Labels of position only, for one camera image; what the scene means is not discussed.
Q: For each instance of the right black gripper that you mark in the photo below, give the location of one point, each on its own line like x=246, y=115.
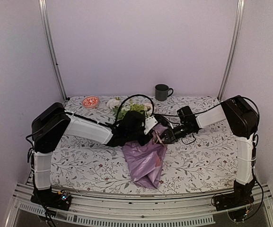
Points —
x=170, y=135

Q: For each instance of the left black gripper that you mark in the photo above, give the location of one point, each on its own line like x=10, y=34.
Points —
x=143, y=142

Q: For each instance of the green white flower sprig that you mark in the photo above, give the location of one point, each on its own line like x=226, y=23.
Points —
x=145, y=108

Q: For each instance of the white rose long stem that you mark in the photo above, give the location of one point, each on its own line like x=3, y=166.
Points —
x=113, y=103

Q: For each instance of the beige raffia ribbon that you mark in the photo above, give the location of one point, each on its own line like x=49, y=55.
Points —
x=157, y=140

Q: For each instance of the purple pink wrapping paper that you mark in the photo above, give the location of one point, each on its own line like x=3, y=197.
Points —
x=145, y=162

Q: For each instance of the dark grey metal mug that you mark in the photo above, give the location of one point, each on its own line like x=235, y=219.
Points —
x=162, y=92

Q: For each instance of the red patterned ceramic bowl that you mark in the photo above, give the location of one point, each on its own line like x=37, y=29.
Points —
x=90, y=102

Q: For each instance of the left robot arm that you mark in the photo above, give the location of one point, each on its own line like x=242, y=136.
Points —
x=55, y=122

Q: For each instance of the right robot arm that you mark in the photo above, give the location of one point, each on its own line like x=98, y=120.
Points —
x=243, y=120

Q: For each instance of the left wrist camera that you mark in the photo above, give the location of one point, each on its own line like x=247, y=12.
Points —
x=150, y=123

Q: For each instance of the front aluminium rail base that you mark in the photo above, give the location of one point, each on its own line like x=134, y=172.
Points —
x=96, y=209

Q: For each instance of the right aluminium frame post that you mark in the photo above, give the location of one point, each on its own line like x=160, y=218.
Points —
x=232, y=50

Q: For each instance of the aluminium frame post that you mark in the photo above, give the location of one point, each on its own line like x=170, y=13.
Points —
x=51, y=49
x=232, y=50

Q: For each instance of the left aluminium frame post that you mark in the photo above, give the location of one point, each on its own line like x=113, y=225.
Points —
x=51, y=49

